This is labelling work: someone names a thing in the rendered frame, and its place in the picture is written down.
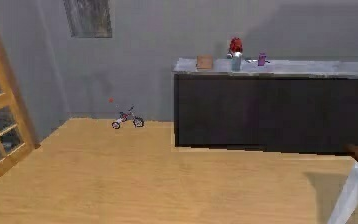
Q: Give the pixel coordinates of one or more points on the purple small container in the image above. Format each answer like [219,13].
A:
[262,59]

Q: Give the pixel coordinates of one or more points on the small red toy bicycle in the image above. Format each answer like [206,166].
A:
[127,118]

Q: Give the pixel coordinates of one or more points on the brown cardboard box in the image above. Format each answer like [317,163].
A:
[204,62]

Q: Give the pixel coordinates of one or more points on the red flowers in grey vase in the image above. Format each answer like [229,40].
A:
[236,55]

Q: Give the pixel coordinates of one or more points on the dark cabinet with grey top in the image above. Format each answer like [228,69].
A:
[270,110]

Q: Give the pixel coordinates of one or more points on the wooden glass-paned door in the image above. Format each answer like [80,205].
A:
[3,113]

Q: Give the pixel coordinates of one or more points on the grey framed wall picture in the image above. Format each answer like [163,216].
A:
[89,17]

